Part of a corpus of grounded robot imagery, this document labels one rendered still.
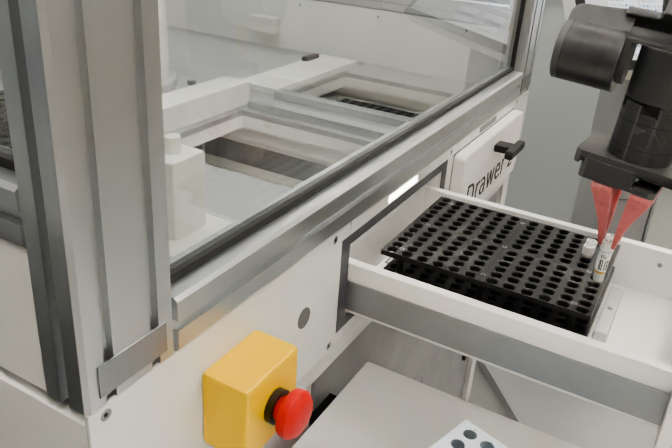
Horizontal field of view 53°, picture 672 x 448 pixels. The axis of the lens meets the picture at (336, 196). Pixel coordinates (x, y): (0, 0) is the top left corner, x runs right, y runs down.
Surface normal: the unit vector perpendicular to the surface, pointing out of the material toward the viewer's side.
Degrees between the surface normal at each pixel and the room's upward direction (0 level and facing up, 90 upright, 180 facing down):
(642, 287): 90
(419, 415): 0
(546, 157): 90
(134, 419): 90
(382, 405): 0
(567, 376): 90
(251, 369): 0
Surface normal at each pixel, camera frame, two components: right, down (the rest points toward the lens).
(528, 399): -0.03, -0.90
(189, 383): 0.86, 0.25
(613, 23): -0.40, -0.19
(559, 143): -0.45, 0.34
